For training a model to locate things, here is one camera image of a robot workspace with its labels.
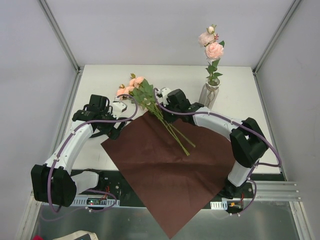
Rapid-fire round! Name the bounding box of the pink artificial flower bouquet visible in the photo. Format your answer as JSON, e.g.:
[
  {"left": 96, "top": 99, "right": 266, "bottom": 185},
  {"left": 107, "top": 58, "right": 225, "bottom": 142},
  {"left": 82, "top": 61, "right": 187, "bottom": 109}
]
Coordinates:
[{"left": 116, "top": 73, "right": 196, "bottom": 156}]

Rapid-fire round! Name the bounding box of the light pink rose stem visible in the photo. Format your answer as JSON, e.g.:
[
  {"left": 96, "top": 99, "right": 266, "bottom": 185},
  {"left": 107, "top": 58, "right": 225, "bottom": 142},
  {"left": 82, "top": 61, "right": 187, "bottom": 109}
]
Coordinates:
[{"left": 198, "top": 24, "right": 225, "bottom": 86}]

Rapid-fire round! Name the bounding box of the red and maroon wrapping paper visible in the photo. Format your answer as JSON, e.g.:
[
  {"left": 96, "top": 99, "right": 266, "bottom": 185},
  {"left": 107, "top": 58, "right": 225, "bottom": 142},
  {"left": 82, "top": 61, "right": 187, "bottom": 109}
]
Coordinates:
[{"left": 102, "top": 113, "right": 235, "bottom": 238}]

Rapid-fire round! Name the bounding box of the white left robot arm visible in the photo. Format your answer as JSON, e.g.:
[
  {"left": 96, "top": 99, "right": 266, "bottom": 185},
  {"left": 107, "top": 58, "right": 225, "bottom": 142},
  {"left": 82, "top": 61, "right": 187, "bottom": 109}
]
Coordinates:
[{"left": 31, "top": 94, "right": 127, "bottom": 207}]

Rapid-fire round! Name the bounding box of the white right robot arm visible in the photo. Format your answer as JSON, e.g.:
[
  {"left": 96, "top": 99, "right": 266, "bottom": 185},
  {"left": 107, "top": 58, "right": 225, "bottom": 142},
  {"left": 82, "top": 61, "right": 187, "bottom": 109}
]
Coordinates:
[{"left": 153, "top": 87, "right": 269, "bottom": 199}]

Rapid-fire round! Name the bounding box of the beige ceramic vase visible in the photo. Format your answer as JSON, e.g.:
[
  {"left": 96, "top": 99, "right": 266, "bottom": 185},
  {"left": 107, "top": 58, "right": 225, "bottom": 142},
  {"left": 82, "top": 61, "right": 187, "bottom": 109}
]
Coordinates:
[{"left": 198, "top": 78, "right": 221, "bottom": 110}]

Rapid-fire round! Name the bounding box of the red cloth item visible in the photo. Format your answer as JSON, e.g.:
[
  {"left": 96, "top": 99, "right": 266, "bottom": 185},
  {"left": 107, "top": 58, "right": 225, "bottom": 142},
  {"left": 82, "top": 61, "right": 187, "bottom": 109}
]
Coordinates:
[{"left": 32, "top": 235, "right": 44, "bottom": 240}]

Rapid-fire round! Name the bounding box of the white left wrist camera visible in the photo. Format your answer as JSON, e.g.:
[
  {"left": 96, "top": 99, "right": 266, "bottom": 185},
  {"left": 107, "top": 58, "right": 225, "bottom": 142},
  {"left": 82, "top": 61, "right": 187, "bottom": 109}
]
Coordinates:
[{"left": 112, "top": 101, "right": 128, "bottom": 113}]

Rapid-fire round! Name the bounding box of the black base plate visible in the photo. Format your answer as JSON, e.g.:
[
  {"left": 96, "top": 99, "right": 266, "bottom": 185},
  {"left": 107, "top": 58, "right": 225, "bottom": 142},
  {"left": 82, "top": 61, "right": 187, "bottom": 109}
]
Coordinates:
[{"left": 80, "top": 170, "right": 254, "bottom": 209}]

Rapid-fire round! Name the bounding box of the left rear frame post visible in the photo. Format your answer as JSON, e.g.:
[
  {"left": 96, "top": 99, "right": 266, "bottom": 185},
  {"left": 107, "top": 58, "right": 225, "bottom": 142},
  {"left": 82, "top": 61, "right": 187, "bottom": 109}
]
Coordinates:
[{"left": 37, "top": 0, "right": 81, "bottom": 73}]

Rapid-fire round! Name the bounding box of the frame post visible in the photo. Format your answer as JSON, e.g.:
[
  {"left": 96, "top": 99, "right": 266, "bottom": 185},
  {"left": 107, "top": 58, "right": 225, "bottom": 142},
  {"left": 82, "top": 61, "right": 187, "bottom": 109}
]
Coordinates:
[
  {"left": 252, "top": 0, "right": 303, "bottom": 76},
  {"left": 37, "top": 0, "right": 81, "bottom": 73}
]

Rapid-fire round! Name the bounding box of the left white cable duct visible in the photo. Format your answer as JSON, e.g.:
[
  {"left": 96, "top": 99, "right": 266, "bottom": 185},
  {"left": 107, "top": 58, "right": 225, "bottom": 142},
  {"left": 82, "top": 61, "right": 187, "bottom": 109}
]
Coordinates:
[{"left": 70, "top": 195, "right": 120, "bottom": 208}]

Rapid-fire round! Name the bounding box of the white cable duct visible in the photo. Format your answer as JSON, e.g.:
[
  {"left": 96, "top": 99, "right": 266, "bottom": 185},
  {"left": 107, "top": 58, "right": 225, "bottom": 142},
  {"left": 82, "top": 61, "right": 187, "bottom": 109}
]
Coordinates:
[
  {"left": 209, "top": 201, "right": 244, "bottom": 211},
  {"left": 70, "top": 195, "right": 120, "bottom": 208}
]

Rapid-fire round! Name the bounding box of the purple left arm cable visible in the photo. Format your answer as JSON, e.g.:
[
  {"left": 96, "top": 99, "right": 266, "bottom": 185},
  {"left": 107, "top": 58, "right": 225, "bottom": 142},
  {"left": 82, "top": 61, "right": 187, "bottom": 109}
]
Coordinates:
[{"left": 39, "top": 93, "right": 140, "bottom": 222}]

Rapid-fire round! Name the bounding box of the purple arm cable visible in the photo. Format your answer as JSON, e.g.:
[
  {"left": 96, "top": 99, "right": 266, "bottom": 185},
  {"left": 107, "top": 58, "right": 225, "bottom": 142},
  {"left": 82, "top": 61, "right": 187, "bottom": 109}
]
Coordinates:
[
  {"left": 152, "top": 87, "right": 282, "bottom": 218},
  {"left": 39, "top": 93, "right": 140, "bottom": 222}
]

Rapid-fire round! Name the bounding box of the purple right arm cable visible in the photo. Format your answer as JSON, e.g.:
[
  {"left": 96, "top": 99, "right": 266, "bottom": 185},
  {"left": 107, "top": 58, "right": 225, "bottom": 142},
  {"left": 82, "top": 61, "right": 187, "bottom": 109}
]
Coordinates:
[{"left": 152, "top": 87, "right": 282, "bottom": 218}]

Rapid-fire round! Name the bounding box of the right white cable duct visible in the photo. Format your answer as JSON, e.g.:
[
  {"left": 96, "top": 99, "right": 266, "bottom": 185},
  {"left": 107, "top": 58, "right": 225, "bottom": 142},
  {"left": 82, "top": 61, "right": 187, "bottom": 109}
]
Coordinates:
[{"left": 209, "top": 201, "right": 244, "bottom": 211}]

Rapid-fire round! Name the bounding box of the aluminium frame rail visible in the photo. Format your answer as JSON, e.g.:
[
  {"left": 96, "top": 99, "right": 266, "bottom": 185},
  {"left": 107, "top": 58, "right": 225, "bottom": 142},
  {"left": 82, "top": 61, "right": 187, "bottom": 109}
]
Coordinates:
[{"left": 31, "top": 174, "right": 300, "bottom": 201}]

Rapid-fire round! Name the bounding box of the right rear frame post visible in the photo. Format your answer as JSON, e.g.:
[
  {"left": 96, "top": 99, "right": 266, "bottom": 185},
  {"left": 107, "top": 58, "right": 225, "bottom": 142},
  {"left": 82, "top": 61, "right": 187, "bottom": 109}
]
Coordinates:
[{"left": 252, "top": 0, "right": 303, "bottom": 76}]

